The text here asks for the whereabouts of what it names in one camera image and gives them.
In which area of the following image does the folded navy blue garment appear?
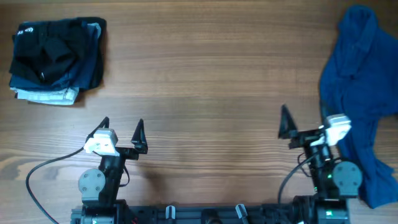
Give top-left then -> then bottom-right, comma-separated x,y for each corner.
9,17 -> 106,91

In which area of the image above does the black t-shirt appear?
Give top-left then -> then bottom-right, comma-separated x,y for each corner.
9,19 -> 88,84

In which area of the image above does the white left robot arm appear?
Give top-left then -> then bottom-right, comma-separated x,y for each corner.
70,117 -> 148,224

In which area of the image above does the blue garment on right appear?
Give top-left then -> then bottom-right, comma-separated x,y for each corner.
320,5 -> 397,208

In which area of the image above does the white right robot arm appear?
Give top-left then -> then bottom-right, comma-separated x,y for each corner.
132,105 -> 363,224

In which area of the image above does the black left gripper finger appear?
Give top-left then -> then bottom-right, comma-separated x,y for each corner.
86,116 -> 109,140
131,119 -> 147,149

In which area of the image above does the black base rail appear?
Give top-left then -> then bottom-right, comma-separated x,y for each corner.
70,204 -> 350,224

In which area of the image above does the folded white garment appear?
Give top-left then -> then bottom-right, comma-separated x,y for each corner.
11,87 -> 80,106

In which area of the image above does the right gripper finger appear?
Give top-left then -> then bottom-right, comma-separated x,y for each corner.
320,104 -> 334,126
278,105 -> 298,139

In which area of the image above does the folded black garment in stack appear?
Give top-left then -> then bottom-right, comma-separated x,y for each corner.
75,17 -> 107,91

